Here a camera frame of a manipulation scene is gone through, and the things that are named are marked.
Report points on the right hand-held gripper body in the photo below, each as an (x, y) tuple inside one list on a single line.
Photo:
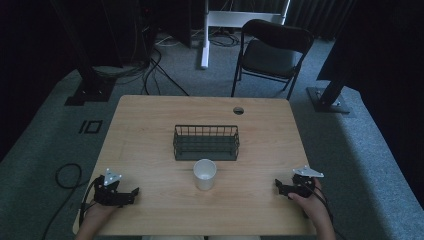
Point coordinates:
[(304, 185)]

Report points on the dark equipment rack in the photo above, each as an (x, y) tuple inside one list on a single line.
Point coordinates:
[(146, 30)]

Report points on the person's right hand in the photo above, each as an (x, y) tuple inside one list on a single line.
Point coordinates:
[(313, 205)]

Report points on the person's left hand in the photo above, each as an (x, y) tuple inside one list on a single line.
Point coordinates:
[(100, 211)]

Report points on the white cup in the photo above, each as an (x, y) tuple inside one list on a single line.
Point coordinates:
[(204, 175)]

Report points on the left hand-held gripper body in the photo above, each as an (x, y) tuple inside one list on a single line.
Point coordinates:
[(108, 195)]

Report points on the dark curtain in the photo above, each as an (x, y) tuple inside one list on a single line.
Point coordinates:
[(316, 16)]

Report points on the white metal desk frame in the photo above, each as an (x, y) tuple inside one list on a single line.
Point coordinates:
[(230, 18)]

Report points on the black metal stand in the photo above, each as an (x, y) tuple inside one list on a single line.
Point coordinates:
[(91, 88), (328, 98)]

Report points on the black folding chair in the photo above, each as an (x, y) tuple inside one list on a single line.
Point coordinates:
[(270, 55)]

